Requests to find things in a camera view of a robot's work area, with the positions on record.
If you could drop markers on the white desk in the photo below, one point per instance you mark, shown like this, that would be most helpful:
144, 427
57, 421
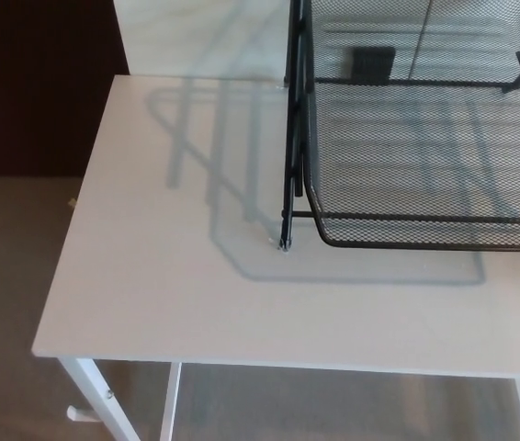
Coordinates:
159, 285

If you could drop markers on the black mesh file tray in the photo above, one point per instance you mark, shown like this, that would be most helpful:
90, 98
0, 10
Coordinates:
407, 151

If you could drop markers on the dark brown door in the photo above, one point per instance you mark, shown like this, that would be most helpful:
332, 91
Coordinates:
35, 82

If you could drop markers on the black wall outlet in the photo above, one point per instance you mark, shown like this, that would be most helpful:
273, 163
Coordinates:
370, 64

